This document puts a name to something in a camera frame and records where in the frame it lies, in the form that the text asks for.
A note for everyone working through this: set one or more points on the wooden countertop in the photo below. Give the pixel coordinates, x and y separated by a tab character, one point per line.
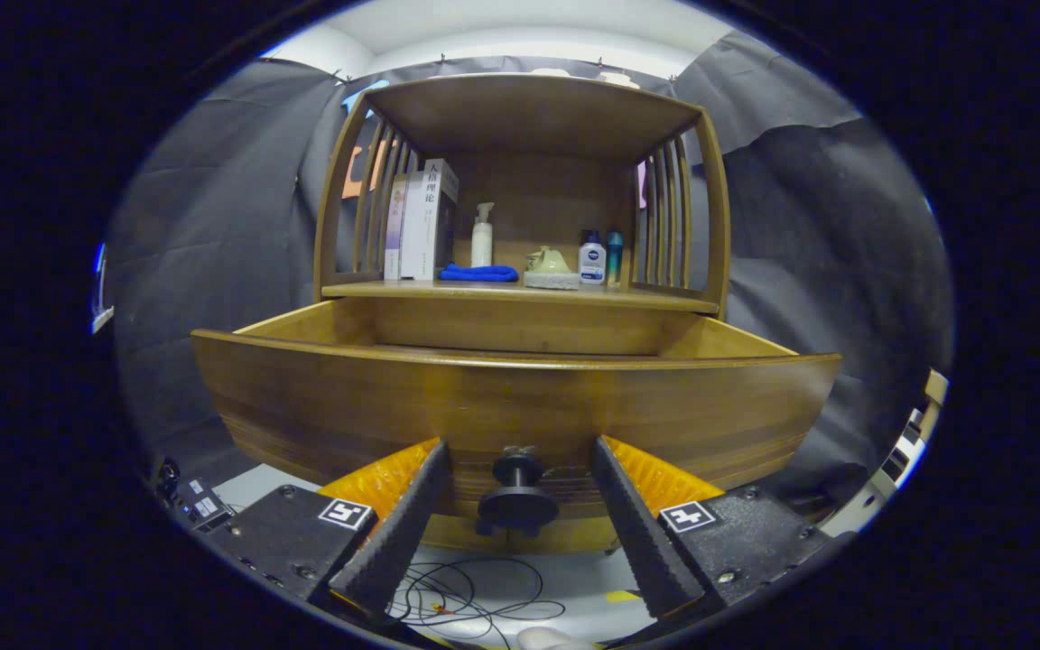
574	296

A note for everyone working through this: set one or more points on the wooden drawer with black knob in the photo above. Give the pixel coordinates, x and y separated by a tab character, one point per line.
348	397

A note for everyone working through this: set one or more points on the black electronic device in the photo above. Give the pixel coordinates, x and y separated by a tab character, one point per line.
204	506

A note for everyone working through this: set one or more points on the cardboard box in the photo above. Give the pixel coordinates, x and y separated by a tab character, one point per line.
935	388

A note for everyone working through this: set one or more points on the white lotion bottle blue cap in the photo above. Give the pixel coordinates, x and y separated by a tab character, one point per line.
592	264

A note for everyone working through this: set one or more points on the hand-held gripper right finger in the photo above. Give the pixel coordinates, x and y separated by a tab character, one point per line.
642	533

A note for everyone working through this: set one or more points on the pale green item white base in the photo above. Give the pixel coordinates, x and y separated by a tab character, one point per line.
552	271

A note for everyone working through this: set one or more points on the white book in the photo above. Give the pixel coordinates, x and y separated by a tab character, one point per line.
425	235

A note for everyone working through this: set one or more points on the lilac book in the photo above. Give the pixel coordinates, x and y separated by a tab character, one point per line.
394	235

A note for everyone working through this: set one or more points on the white pump bottle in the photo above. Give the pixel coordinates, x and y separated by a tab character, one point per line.
482	248

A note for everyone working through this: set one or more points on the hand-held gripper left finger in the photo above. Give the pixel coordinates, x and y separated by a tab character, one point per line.
403	533

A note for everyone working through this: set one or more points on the blue cloth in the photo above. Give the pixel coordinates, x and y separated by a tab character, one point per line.
479	273

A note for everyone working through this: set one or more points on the white rounded object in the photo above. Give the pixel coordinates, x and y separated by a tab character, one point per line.
549	640

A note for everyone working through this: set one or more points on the teal bottle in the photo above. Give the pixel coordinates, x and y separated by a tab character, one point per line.
615	253

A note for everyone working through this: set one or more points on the yellow tape piece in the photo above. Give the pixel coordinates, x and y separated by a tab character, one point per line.
621	596

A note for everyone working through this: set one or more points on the wooden cabinet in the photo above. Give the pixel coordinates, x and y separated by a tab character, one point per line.
529	117

